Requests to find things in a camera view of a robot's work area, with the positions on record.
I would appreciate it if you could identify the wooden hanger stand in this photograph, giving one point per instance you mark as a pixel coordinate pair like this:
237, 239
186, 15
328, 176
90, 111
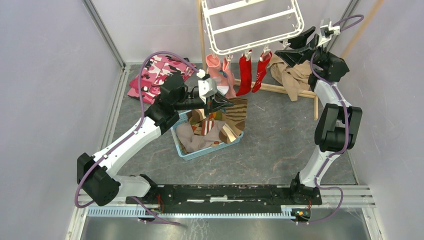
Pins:
279, 88

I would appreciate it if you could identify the white clip hanger frame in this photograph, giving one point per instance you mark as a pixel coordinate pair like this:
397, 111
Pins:
235, 26

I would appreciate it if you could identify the red sock white stars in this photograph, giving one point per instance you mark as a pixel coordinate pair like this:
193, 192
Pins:
261, 70

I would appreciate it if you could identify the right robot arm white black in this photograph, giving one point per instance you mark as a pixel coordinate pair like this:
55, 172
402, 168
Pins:
338, 126

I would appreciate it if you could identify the brown striped sock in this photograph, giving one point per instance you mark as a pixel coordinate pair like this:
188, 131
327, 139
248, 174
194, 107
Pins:
235, 119

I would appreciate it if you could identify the beige cloth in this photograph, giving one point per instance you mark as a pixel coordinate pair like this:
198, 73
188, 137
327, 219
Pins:
293, 79

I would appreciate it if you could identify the red sock white trim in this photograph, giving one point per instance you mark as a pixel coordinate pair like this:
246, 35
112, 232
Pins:
245, 67

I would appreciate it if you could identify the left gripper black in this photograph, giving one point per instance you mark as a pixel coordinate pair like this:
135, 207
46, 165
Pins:
215, 103

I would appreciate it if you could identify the pink camouflage cloth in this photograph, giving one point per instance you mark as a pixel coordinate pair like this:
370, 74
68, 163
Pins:
154, 74

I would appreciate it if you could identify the pink sock green patches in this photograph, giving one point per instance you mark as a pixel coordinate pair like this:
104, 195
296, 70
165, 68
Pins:
214, 67

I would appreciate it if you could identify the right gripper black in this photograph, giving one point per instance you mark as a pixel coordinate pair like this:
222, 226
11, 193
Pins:
292, 57

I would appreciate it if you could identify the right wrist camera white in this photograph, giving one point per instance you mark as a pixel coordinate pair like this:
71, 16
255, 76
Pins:
326, 31

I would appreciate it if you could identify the brown beige socks pile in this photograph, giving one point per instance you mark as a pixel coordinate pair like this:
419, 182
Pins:
200, 131

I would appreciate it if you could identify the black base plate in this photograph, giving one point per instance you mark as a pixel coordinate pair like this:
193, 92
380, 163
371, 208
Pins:
230, 198

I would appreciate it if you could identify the blue plastic basket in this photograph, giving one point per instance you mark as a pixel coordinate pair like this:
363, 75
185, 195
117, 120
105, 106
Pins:
190, 156

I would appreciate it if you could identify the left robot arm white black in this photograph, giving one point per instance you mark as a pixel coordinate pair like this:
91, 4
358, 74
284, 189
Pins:
97, 175

